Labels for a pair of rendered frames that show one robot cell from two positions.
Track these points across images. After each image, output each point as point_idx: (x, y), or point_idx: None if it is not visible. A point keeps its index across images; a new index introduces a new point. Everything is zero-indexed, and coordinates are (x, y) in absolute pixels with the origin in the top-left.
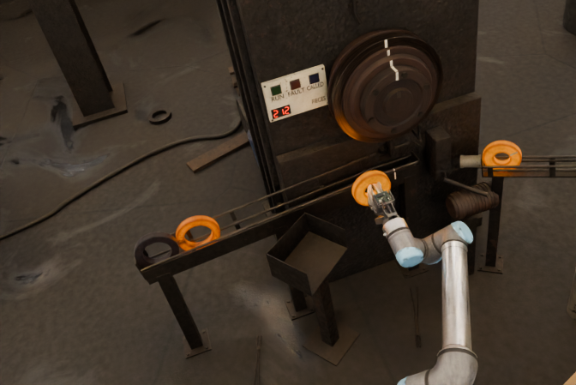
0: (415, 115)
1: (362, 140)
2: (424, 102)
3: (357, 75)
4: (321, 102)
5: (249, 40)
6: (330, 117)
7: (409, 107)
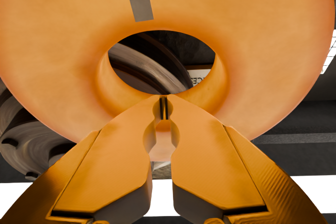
0: (24, 142)
1: (140, 56)
2: (16, 157)
3: (156, 164)
4: (196, 75)
5: (253, 141)
6: (183, 35)
7: (53, 161)
